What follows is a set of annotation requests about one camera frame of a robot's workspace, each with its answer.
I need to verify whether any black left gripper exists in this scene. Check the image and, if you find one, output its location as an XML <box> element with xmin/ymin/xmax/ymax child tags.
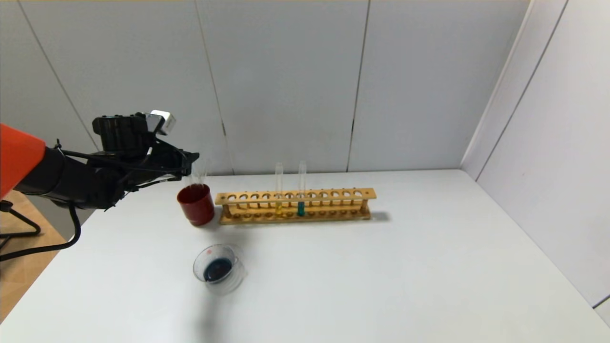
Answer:
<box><xmin>150</xmin><ymin>143</ymin><xmax>200</xmax><ymax>181</ymax></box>

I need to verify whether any test tube with yellow pigment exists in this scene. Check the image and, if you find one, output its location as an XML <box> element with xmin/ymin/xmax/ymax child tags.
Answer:
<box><xmin>274</xmin><ymin>162</ymin><xmax>285</xmax><ymax>216</ymax></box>

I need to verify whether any test tube with teal pigment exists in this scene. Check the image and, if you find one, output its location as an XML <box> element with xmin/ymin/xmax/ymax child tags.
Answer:
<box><xmin>297</xmin><ymin>161</ymin><xmax>307</xmax><ymax>217</ymax></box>

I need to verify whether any wooden test tube rack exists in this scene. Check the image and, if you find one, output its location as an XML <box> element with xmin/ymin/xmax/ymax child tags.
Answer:
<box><xmin>214</xmin><ymin>188</ymin><xmax>377</xmax><ymax>225</ymax></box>

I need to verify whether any dark red plastic cup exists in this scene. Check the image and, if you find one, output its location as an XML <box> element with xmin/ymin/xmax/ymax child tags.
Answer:
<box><xmin>177</xmin><ymin>183</ymin><xmax>216</xmax><ymax>227</ymax></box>

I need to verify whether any clear glass dish with spout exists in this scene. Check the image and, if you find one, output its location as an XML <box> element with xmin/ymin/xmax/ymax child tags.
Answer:
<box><xmin>193</xmin><ymin>244</ymin><xmax>246</xmax><ymax>294</ymax></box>

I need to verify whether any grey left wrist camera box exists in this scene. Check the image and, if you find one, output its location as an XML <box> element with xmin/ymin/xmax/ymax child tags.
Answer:
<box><xmin>145</xmin><ymin>110</ymin><xmax>177</xmax><ymax>136</ymax></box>

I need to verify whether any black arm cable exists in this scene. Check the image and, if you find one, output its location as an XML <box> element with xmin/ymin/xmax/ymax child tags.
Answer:
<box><xmin>0</xmin><ymin>204</ymin><xmax>82</xmax><ymax>262</ymax></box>

